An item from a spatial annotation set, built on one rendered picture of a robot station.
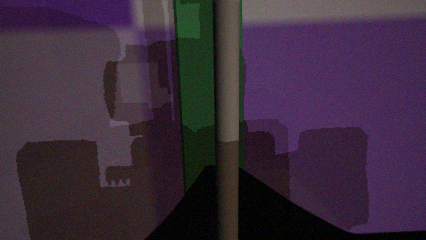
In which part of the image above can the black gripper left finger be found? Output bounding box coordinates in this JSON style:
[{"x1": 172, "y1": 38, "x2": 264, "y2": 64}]
[{"x1": 145, "y1": 165, "x2": 217, "y2": 240}]

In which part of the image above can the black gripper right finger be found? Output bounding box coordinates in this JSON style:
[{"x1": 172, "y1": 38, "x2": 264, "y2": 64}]
[{"x1": 238, "y1": 167, "x2": 426, "y2": 240}]

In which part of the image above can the grey pin with red cap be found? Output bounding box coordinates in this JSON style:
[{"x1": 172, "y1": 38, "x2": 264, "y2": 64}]
[{"x1": 212, "y1": 0, "x2": 240, "y2": 240}]

